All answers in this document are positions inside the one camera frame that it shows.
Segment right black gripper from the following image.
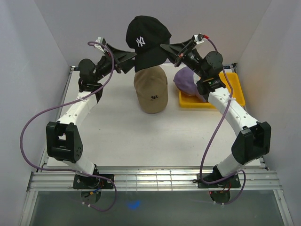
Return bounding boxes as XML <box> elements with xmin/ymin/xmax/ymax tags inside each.
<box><xmin>159</xmin><ymin>39</ymin><xmax>206</xmax><ymax>79</ymax></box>

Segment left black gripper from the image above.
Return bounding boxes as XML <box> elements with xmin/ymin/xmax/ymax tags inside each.
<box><xmin>94</xmin><ymin>44</ymin><xmax>138</xmax><ymax>82</ymax></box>

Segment black baseball cap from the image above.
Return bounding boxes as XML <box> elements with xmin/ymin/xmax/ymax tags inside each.
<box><xmin>126</xmin><ymin>16</ymin><xmax>172</xmax><ymax>72</ymax></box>

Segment beige baseball cap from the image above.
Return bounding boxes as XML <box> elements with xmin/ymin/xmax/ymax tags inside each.
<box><xmin>134</xmin><ymin>66</ymin><xmax>168</xmax><ymax>114</ymax></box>

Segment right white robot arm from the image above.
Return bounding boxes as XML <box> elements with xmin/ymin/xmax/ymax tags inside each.
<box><xmin>160</xmin><ymin>38</ymin><xmax>271</xmax><ymax>187</ymax></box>

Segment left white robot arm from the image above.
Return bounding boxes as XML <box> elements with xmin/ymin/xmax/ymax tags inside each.
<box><xmin>46</xmin><ymin>42</ymin><xmax>136</xmax><ymax>188</ymax></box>

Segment purple baseball cap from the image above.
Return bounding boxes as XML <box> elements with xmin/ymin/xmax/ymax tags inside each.
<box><xmin>173</xmin><ymin>67</ymin><xmax>205</xmax><ymax>102</ymax></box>

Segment yellow plastic tray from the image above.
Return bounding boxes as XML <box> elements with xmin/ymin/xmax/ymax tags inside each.
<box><xmin>178</xmin><ymin>72</ymin><xmax>246</xmax><ymax>109</ymax></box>

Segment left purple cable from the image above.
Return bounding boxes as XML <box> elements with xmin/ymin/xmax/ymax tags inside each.
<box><xmin>20</xmin><ymin>41</ymin><xmax>118</xmax><ymax>212</ymax></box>

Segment purple cable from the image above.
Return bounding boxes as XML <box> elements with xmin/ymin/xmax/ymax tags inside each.
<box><xmin>20</xmin><ymin>41</ymin><xmax>118</xmax><ymax>212</ymax></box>
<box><xmin>190</xmin><ymin>35</ymin><xmax>247</xmax><ymax>207</ymax></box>

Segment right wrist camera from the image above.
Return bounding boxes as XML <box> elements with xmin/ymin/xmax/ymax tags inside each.
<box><xmin>192</xmin><ymin>33</ymin><xmax>208</xmax><ymax>46</ymax></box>

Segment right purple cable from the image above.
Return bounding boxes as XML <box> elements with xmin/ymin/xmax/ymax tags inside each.
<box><xmin>190</xmin><ymin>35</ymin><xmax>247</xmax><ymax>207</ymax></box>

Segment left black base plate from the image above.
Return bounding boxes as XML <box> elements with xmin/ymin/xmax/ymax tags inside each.
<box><xmin>72</xmin><ymin>175</ymin><xmax>113</xmax><ymax>190</ymax></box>

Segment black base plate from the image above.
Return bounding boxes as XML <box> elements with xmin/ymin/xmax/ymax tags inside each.
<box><xmin>72</xmin><ymin>175</ymin><xmax>113</xmax><ymax>190</ymax></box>
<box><xmin>196</xmin><ymin>173</ymin><xmax>243</xmax><ymax>189</ymax></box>

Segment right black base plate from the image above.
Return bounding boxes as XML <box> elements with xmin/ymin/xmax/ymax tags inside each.
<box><xmin>196</xmin><ymin>173</ymin><xmax>243</xmax><ymax>189</ymax></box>

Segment aluminium frame rail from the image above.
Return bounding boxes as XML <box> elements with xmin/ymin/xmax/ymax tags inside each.
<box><xmin>19</xmin><ymin>167</ymin><xmax>293</xmax><ymax>226</ymax></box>

